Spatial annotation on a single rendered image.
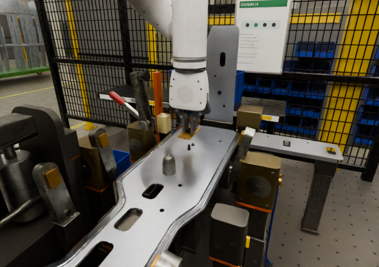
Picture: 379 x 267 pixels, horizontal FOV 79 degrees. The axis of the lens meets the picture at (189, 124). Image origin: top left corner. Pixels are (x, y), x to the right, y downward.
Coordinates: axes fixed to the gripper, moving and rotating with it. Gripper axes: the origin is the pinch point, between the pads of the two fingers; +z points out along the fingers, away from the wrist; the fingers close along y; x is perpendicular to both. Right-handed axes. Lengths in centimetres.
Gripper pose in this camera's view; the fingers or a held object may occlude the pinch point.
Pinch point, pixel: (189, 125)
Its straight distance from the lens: 64.5
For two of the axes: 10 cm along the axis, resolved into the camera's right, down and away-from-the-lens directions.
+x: 3.9, -3.5, 8.5
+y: 9.2, 1.5, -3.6
